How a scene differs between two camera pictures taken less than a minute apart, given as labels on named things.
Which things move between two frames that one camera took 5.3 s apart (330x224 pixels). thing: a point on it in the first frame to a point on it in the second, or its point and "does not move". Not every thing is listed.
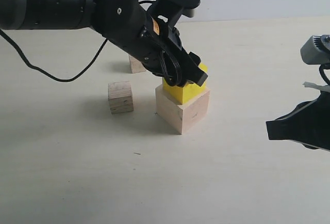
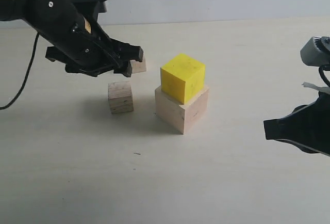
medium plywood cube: x=120 y=97 does not move
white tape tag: x=324 y=88 does not move
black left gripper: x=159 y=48 to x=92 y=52
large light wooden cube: x=182 y=117 does not move
